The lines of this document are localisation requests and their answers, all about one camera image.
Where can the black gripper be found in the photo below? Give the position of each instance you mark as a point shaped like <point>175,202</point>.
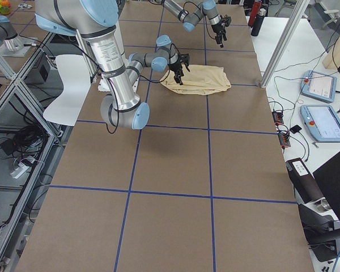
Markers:
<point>218,30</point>
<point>175,68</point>

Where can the beige long-sleeve printed shirt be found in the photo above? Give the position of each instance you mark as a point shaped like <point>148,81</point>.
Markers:
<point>200,80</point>

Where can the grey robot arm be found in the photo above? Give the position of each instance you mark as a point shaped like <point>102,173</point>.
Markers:
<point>95,22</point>
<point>190,14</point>

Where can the black steel-capped water bottle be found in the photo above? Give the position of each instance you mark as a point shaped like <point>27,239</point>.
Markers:
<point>258,22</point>

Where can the red water bottle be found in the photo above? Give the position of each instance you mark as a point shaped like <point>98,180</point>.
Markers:
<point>254,11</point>

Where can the white plastic chair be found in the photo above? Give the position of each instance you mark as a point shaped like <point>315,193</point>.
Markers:
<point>76,80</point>

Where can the light blue teach pendant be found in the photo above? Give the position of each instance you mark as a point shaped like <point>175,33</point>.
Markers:
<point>319,86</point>
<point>322,122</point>

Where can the black monitor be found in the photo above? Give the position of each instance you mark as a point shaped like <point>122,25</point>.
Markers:
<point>327,178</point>

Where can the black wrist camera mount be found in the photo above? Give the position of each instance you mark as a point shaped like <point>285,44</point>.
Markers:
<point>184,59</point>
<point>225,21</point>

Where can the aluminium frame post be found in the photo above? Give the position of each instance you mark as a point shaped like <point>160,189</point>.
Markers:
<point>285,38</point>

